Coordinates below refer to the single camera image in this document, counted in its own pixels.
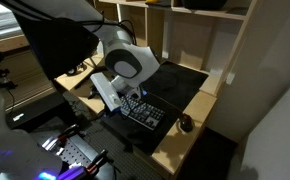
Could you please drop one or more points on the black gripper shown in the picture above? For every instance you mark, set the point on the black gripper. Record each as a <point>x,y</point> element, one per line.
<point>131,97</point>

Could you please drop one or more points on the black keyboard with grey keys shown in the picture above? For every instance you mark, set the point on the black keyboard with grey keys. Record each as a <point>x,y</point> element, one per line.
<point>148,115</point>

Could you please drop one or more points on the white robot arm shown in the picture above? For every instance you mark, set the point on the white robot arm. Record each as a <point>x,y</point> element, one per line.
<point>131,63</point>

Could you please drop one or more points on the large black desk mat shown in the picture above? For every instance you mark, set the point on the large black desk mat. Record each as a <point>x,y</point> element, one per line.
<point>181,83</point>

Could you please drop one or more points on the black computer mouse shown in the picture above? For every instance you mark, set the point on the black computer mouse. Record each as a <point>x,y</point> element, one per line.
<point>186,123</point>

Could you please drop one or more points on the red and black clamp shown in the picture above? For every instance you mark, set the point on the red and black clamp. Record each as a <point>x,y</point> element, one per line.
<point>97,160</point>
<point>68,131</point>

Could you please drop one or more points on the round black stand base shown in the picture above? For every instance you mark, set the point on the round black stand base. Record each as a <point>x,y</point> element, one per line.
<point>75,70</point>

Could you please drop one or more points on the wooden shelf unit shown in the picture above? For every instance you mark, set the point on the wooden shelf unit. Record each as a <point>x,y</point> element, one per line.
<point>191,40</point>

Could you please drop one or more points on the black computer monitor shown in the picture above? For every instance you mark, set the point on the black computer monitor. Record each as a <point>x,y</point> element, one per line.
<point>58,50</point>

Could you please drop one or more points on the black box with white label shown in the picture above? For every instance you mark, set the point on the black box with white label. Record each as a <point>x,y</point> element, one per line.
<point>38,108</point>

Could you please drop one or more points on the yellow rubber duck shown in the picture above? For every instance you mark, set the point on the yellow rubber duck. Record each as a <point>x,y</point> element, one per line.
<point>151,1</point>

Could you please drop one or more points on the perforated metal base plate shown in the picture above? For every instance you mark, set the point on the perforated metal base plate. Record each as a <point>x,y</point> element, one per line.
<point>73,151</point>

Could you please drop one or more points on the wooden bed frame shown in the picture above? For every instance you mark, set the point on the wooden bed frame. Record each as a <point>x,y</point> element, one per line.
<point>5,45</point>

